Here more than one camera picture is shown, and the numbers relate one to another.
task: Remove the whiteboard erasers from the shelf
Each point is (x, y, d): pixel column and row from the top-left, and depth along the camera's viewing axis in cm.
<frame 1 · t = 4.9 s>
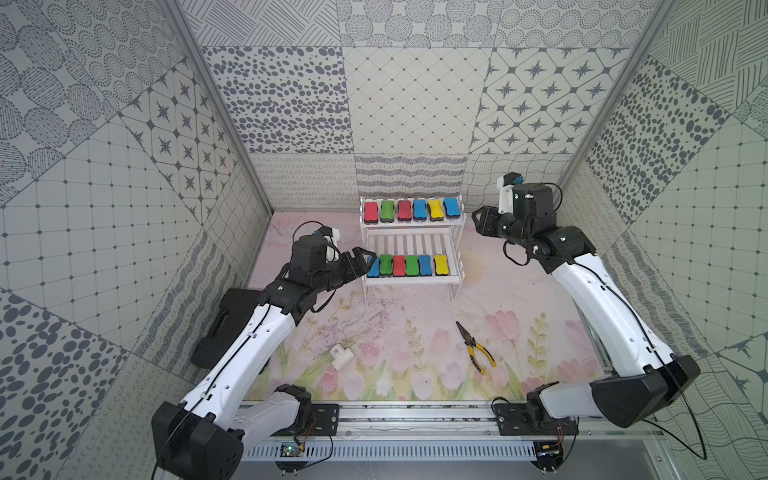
left hand: (365, 254, 74), fingers open
right hand: (479, 218, 74), fingers open
white wooden slatted shelf: (416, 240, 97), point 14 cm above the table
red eraser top shelf far-left: (371, 213, 84), point 29 cm above the table
green eraser top shelf: (387, 208, 84), point 30 cm above the table
red eraser top shelf: (404, 209, 85), point 29 cm above the table
blue eraser top shelf: (419, 210, 85), point 29 cm above the table
yellow eraser top shelf: (435, 210, 83), point 30 cm above the table
blue eraser top shelf far-right: (452, 207, 83), point 31 cm above the table
blue eraser lower shelf far-left: (374, 271, 87), point 16 cm above the table
green eraser lower shelf: (386, 264, 89), point 16 cm above the table
red eraser lower shelf: (399, 265, 90), point 14 cm above the table
green eraser lower shelf 2: (412, 265, 90), point 15 cm above the table
blue eraser lower shelf: (425, 265, 89), point 15 cm above the table
yellow eraser lower shelf: (441, 264, 90), point 15 cm above the table
yellow handled pliers: (472, 345, 88), on the table
white plastic pipe fitting: (341, 356, 83), point 3 cm above the table

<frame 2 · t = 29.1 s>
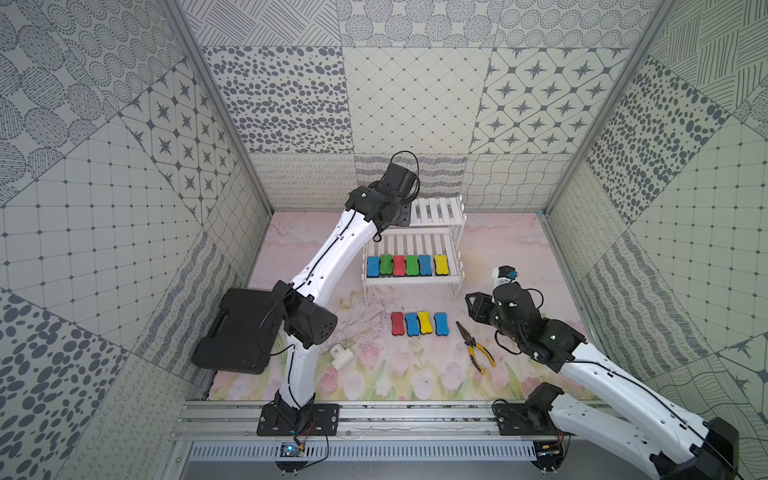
left hand: (396, 206, 80), fingers open
right hand: (474, 301, 78), fingers open
red eraser top shelf: (397, 323, 94), on the table
blue eraser top shelf: (412, 324, 92), on the table
yellow eraser top shelf: (424, 318, 92), point 2 cm above the table
blue eraser top shelf far-right: (441, 323, 92), on the table
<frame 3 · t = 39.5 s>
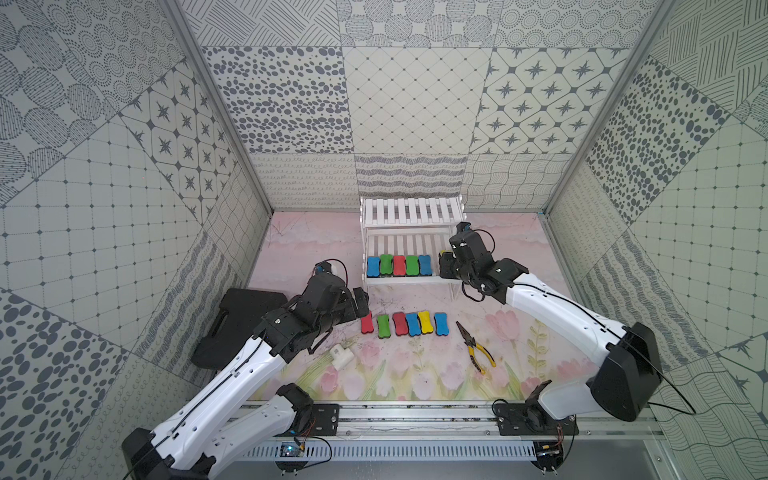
left hand: (354, 294, 74), fingers open
right hand: (446, 263, 83), fingers open
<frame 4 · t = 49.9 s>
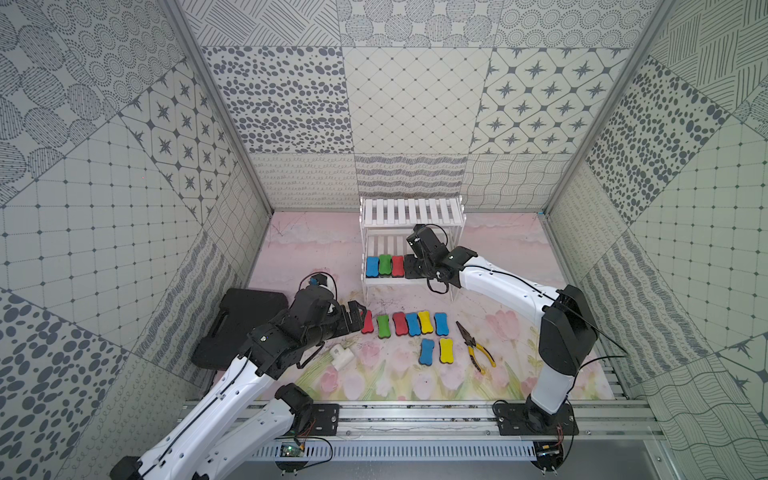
left hand: (352, 308, 72), fingers open
right hand: (413, 267, 88), fingers open
blue eraser lower shelf: (426, 352, 88), on the table
